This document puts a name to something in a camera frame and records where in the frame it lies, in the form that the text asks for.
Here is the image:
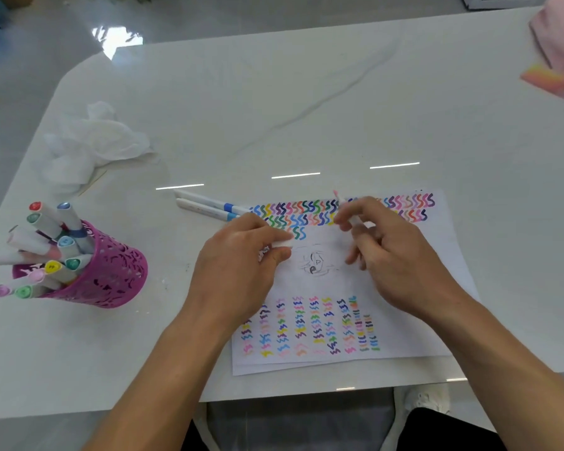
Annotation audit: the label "person's right hand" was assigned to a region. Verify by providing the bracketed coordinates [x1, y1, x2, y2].
[333, 197, 471, 323]

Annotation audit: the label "person's left hand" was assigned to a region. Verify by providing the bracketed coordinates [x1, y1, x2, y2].
[187, 212, 295, 334]

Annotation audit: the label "sky blue banded white marker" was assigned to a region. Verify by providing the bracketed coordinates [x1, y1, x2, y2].
[175, 197, 241, 223]

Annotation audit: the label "royal blue banded white marker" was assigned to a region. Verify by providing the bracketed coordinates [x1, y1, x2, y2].
[174, 189, 251, 215]

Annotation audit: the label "pink perforated pen holder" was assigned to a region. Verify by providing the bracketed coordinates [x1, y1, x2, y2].
[11, 220, 149, 309]

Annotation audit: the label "yellow banded white marker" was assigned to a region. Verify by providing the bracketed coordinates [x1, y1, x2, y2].
[44, 259, 78, 283]

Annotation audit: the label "grey green banded white marker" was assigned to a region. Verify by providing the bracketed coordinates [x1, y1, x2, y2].
[26, 213, 62, 240]

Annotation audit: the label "red banded white marker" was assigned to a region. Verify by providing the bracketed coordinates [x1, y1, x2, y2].
[28, 201, 68, 229]

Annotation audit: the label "salmon banded white marker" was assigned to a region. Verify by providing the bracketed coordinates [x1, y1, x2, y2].
[7, 229, 63, 260]

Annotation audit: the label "light green banded white marker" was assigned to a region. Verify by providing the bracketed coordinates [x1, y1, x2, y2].
[14, 284, 46, 300]

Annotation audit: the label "person's left forearm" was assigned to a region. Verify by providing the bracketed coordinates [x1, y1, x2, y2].
[84, 314, 236, 451]

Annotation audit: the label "person's right forearm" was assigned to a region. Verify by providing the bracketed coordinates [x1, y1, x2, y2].
[432, 295, 564, 451]

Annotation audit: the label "person's right white shoe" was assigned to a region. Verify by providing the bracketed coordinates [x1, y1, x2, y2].
[394, 383, 452, 415]

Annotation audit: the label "black trousers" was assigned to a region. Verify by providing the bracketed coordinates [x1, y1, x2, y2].
[180, 407, 506, 451]

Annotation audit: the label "crumpled white tissue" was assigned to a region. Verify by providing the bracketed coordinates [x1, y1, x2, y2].
[39, 101, 155, 193]

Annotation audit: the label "pink yellow eraser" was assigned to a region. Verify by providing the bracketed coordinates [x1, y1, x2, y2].
[520, 64, 564, 98]

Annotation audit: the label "pink pencil case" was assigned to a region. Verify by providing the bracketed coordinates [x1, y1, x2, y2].
[528, 0, 564, 84]

